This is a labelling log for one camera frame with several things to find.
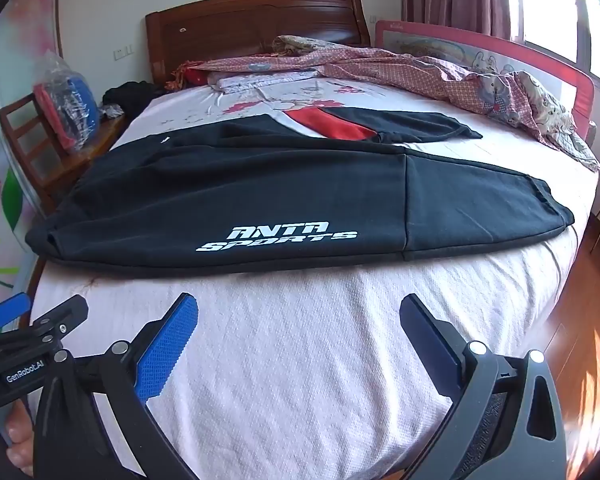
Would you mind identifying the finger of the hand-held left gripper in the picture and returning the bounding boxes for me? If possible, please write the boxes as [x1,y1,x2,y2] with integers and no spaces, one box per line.
[0,292,34,330]
[29,294,90,343]

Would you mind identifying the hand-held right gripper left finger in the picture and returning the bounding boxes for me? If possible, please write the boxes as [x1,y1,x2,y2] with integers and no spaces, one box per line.
[34,292,200,480]

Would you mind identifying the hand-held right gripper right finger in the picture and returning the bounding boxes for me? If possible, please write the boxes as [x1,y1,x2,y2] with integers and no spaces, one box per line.
[399,293,567,480]

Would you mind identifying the black pants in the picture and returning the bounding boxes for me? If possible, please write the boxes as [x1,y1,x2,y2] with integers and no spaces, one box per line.
[25,106,576,278]

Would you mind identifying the person's left hand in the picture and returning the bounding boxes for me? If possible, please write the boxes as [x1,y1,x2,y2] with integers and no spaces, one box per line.
[5,402,36,479]

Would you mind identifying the bed with floral sheet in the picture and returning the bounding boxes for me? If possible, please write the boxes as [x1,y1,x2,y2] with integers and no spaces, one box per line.
[27,77,600,480]

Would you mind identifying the wooden chair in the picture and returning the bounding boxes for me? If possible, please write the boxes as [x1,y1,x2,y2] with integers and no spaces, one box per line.
[0,92,127,217]

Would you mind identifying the plastic bag of clothes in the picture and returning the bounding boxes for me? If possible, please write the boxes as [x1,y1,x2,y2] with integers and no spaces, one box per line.
[32,52,102,153]

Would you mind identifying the black clothes pile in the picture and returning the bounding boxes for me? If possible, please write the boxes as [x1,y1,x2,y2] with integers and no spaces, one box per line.
[102,80,169,112]

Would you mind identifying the red pillow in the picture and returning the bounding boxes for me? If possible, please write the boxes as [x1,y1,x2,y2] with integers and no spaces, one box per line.
[185,67,214,89]

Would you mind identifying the pink patterned quilt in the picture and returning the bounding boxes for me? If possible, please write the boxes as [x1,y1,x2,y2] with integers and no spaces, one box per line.
[177,35,600,172]

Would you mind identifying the folded floral cloth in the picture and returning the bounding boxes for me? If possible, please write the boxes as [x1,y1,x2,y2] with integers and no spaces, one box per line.
[214,70,322,94]

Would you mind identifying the wooden headboard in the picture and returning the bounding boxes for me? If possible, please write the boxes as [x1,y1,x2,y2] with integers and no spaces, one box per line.
[145,0,372,92]

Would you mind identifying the window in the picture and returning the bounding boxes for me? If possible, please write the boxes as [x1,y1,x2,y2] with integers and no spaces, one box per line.
[500,0,600,92]

